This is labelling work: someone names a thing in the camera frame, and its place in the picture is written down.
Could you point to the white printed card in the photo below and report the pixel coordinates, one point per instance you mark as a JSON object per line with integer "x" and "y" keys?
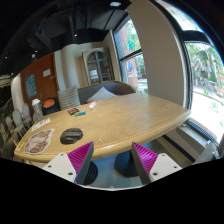
{"x": 40, "y": 124}

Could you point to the black computer mouse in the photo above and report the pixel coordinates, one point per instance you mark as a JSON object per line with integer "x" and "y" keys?
{"x": 71, "y": 135}

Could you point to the white cushion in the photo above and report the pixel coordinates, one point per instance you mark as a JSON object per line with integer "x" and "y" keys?
{"x": 102, "y": 94}

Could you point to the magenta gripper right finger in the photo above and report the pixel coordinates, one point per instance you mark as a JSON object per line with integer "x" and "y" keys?
{"x": 151, "y": 166}

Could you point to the white small tube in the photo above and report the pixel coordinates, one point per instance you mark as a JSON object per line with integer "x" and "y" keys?
{"x": 92, "y": 105}

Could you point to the orange black stool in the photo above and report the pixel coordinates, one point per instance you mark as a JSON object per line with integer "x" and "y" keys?
{"x": 50, "y": 106}

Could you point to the dark small box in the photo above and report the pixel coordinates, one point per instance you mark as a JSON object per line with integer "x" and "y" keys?
{"x": 73, "y": 111}

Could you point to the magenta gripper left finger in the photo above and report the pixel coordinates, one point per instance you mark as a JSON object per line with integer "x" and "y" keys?
{"x": 72, "y": 166}

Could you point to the grey sofa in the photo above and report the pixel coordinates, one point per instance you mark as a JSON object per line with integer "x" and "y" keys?
{"x": 115, "y": 87}

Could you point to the arched glass cabinet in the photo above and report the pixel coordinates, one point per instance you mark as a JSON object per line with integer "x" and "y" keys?
{"x": 98, "y": 65}

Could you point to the striped cushion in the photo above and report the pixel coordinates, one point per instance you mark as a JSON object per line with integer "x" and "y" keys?
{"x": 68, "y": 98}

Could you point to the black round table base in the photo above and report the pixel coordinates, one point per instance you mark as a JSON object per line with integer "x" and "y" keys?
{"x": 125, "y": 165}
{"x": 91, "y": 173}

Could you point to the blue wall poster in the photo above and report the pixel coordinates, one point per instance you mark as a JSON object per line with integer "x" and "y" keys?
{"x": 30, "y": 84}

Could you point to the teal small packet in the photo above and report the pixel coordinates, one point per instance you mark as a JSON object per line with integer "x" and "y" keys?
{"x": 80, "y": 113}

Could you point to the clear water bottle white lid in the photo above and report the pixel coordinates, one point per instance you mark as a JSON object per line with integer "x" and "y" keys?
{"x": 37, "y": 110}

